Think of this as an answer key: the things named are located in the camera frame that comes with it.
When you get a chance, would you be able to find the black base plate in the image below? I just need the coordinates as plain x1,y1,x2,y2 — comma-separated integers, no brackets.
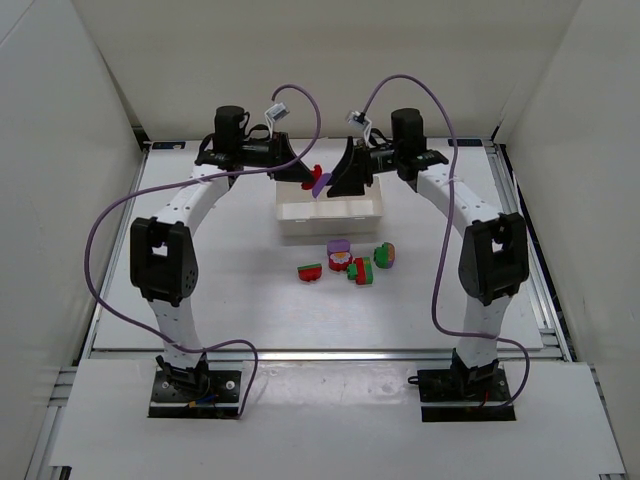
407,368,516,423
147,368,242,420

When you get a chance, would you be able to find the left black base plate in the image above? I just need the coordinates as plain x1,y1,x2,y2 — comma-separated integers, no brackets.
147,368,242,420

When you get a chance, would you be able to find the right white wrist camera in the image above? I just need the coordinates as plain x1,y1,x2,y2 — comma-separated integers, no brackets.
346,110,371,132

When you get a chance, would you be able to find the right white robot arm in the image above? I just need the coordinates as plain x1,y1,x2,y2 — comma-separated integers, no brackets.
327,108,529,400

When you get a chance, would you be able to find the red flower lego brick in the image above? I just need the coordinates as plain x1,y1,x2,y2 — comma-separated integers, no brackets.
328,251,354,272

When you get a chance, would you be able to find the red green watermelon lego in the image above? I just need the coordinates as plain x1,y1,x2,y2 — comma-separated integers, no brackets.
297,263,323,283

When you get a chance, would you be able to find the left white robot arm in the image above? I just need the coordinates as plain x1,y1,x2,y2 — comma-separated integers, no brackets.
130,103,313,398

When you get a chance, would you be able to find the purple cable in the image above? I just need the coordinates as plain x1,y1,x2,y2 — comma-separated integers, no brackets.
85,83,322,419
361,74,532,407

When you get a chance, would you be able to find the purple rounded lego brick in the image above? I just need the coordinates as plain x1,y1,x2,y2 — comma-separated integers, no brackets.
326,239,351,256

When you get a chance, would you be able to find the purple lego plate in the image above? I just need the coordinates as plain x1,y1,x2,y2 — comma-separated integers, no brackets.
311,173,332,198

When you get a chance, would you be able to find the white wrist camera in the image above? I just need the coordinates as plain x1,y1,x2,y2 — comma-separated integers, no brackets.
346,110,371,132
264,102,290,125

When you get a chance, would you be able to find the green red lego stack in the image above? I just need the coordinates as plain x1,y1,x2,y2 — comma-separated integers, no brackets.
346,257,374,286

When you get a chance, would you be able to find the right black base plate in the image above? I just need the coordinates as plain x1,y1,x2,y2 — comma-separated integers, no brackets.
407,368,516,423

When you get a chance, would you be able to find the white divided plastic container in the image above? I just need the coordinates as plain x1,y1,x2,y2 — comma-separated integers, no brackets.
275,179,384,237

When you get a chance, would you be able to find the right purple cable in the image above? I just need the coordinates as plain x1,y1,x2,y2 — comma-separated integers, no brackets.
361,74,532,407

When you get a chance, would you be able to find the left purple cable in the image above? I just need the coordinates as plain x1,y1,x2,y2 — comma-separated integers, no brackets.
85,83,322,419

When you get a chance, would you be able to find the green purple round lego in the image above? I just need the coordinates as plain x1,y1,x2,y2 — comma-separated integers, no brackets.
374,242,396,269

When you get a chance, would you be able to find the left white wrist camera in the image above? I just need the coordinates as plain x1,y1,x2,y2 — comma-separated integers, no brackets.
264,102,290,125

